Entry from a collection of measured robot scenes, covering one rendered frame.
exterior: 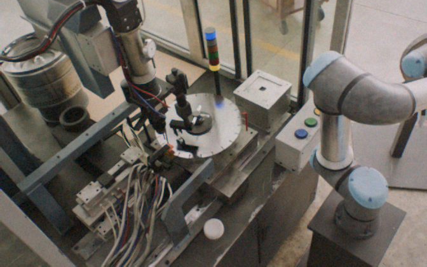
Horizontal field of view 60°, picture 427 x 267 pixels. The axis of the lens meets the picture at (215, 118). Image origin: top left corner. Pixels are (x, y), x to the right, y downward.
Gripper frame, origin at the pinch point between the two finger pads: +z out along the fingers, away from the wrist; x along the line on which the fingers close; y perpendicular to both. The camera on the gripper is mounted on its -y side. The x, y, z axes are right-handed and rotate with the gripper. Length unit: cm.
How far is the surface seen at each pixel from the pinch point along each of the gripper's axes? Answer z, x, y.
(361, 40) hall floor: 91, 170, 41
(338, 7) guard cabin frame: -38.4, 13.8, -28.6
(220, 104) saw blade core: -4, 7, -71
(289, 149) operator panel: 3.9, -10.8, -46.1
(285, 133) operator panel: 1.3, -5.2, -46.9
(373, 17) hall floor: 91, 202, 60
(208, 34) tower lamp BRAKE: -24, 26, -74
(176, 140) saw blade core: -4, -10, -87
